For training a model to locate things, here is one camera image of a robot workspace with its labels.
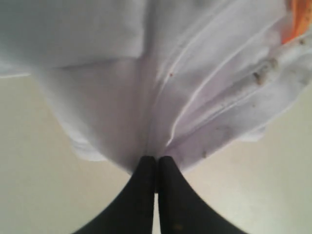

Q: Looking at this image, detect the white t-shirt red lettering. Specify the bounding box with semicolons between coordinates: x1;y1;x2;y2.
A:
0;0;312;171

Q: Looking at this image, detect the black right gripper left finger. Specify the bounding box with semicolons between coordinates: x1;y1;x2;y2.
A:
75;156;156;234

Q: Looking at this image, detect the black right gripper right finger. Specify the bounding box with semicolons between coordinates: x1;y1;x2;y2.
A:
158;156;244;234

